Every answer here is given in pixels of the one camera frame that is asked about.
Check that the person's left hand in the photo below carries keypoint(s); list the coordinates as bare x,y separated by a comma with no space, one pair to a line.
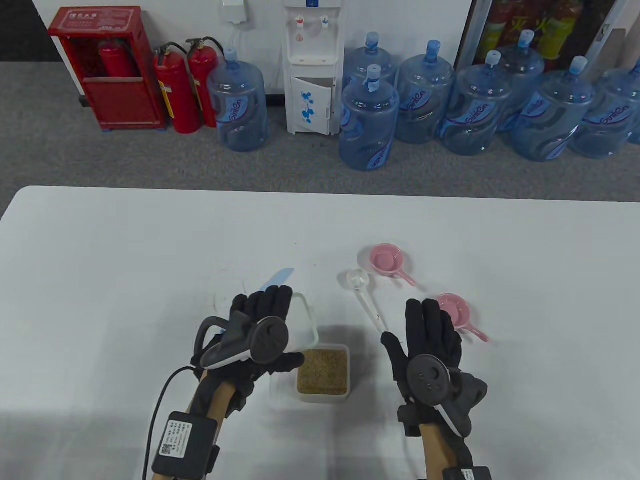
267,305

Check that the person's right hand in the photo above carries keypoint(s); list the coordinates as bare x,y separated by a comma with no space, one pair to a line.
430,330

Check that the light blue knife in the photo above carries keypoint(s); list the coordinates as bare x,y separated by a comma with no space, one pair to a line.
277,279

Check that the clear green-rimmed container lid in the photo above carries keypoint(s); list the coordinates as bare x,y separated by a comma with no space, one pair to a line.
302,320

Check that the white sesame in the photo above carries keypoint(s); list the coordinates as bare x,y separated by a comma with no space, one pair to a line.
322,372

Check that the white plastic coffee spoon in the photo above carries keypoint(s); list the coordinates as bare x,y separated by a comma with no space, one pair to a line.
357,280

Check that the clear plastic food container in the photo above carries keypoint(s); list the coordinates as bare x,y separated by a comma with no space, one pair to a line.
322,397

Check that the person's left forearm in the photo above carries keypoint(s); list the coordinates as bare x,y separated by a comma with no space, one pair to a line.
220,400

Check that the person's right forearm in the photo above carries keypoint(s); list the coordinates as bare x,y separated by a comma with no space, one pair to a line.
435,450

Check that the blue water jug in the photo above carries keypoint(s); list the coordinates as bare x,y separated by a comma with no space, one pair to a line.
237,105

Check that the row of blue water bottles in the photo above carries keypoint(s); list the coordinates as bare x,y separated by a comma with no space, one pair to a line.
367,125

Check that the red fire extinguisher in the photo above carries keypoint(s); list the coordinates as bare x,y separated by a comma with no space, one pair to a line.
177,95
202,70
114,60

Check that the red fire extinguisher cabinet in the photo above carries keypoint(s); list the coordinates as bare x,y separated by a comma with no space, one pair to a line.
120,105

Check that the white water dispenser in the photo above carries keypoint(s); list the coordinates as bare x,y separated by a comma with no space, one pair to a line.
312,50

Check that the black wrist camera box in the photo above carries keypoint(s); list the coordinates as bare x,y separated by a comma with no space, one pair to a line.
467,474
185,440

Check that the white wall box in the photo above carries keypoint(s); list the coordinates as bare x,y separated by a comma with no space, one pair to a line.
234,11

